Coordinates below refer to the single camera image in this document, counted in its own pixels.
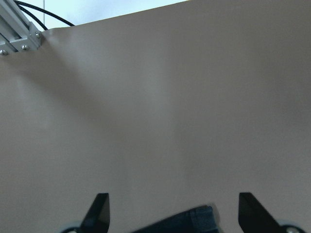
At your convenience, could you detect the black t-shirt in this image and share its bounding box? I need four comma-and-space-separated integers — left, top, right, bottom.
136, 205, 219, 233

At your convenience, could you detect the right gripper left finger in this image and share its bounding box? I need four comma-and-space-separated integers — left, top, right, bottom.
59, 193, 110, 233

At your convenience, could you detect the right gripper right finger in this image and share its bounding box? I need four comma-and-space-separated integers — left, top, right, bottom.
238, 192, 305, 233

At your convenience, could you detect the aluminium frame post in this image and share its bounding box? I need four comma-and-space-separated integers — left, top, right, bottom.
0, 0, 41, 56

